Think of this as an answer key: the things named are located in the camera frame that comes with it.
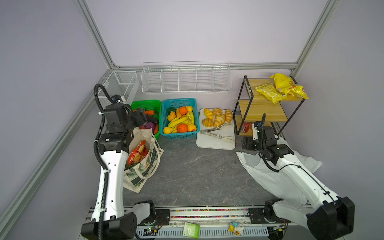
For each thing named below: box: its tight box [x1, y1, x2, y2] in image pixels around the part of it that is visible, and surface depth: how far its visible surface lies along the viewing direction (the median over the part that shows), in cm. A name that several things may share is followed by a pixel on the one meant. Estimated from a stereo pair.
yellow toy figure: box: [228, 222, 244, 236], surface depth 69 cm
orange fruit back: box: [179, 106, 188, 115], surface depth 115 cm
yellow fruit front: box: [163, 126, 173, 134], surface depth 99 cm
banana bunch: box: [167, 112, 195, 133], surface depth 107 cm
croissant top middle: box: [212, 107, 223, 116], surface depth 118 cm
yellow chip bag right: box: [269, 73, 309, 100], surface depth 77 cm
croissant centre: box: [214, 114, 226, 128], surface depth 114 cm
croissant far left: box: [203, 108, 214, 120], surface depth 118 cm
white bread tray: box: [196, 108, 236, 151], surface depth 105 cm
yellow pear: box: [167, 111, 176, 121], surface depth 114 cm
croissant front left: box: [201, 118, 214, 128], surface depth 111 cm
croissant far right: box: [225, 109, 233, 123], surface depth 117 cm
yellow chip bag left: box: [255, 83, 287, 104], surface depth 79 cm
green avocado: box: [167, 106, 177, 115], surface depth 118 cm
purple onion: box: [142, 122, 156, 132], surface depth 108 cm
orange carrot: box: [144, 110, 155, 115], surface depth 118 cm
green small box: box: [182, 222, 200, 239], surface depth 70 cm
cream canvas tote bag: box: [123, 126, 164, 193], surface depth 80 cm
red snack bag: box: [127, 140, 149, 166], surface depth 84 cm
